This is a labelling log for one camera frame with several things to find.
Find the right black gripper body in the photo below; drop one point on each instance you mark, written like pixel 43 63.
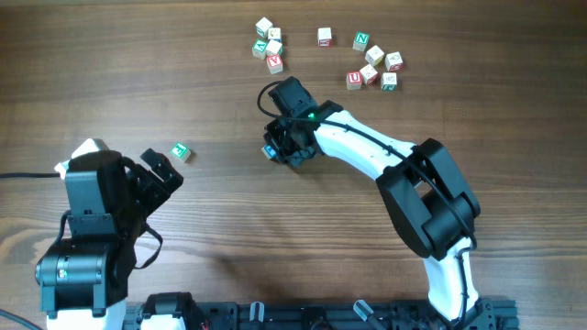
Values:
pixel 283 137

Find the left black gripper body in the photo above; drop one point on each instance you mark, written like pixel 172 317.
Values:
pixel 153 179

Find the green letter E block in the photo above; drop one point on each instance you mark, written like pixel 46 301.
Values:
pixel 181 152

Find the red letter V block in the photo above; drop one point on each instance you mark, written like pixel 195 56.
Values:
pixel 274 63

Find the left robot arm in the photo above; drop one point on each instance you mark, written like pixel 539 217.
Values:
pixel 83 276

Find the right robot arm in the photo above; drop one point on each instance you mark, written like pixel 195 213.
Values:
pixel 431 205

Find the red letter U block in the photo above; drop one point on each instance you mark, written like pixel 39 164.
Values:
pixel 353 80

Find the green letter A block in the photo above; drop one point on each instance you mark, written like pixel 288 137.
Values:
pixel 259 49

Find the white block red M side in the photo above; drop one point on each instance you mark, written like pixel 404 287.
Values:
pixel 368 74

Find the small white block orange print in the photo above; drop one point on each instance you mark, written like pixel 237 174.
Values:
pixel 274 33

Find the white block green J side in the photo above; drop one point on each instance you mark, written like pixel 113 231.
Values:
pixel 389 81

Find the teal block top left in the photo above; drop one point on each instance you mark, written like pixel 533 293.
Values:
pixel 263 26

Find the white block yellow side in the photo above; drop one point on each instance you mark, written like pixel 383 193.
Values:
pixel 374 55

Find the green letter N block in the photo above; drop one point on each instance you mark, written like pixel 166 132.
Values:
pixel 361 41

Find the white block red Q side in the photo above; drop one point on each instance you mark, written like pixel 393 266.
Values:
pixel 393 62

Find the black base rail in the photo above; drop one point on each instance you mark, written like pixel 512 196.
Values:
pixel 487 314

